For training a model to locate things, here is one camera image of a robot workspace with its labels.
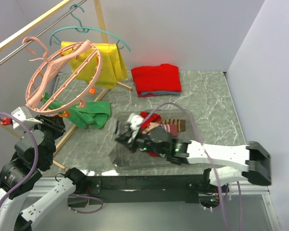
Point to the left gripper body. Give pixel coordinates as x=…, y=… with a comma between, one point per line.
x=53, y=129

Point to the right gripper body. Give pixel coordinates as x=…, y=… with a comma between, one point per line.
x=141, y=140

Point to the brown striped sock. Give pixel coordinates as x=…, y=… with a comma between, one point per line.
x=180, y=123

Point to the red christmas sock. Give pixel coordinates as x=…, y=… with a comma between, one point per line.
x=153, y=154

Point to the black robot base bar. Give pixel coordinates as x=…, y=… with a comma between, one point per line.
x=136, y=189

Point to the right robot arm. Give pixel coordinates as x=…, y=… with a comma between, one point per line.
x=251, y=162

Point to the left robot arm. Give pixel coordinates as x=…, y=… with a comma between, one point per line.
x=33, y=155

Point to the teal plastic hanger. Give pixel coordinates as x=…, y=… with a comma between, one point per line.
x=121, y=44

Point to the clear plastic tray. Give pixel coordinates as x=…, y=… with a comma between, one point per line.
x=125, y=159

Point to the green cloth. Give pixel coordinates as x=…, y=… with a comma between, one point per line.
x=93, y=114

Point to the grey folded shirt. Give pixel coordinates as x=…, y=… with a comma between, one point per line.
x=156, y=93

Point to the yellow cloth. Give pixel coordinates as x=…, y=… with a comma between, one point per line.
x=113, y=67

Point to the red folded shirt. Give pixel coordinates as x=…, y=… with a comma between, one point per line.
x=164, y=77

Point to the metal hanging rod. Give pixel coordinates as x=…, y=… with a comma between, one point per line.
x=32, y=25

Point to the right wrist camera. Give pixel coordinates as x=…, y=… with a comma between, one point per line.
x=135, y=122

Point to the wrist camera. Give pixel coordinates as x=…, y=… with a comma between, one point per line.
x=135, y=122
x=24, y=115

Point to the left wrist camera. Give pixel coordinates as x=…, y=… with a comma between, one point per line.
x=24, y=115

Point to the wooden clothes rack frame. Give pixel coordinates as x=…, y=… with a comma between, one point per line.
x=99, y=14

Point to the aluminium rail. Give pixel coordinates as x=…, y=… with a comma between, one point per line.
x=46, y=184

